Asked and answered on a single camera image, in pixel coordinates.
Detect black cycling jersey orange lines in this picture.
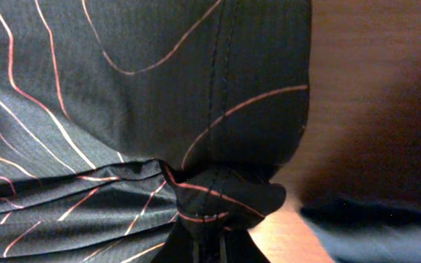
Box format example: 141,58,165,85
0,0,312,262

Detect dark blue denim garment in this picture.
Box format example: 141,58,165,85
300,199,421,263

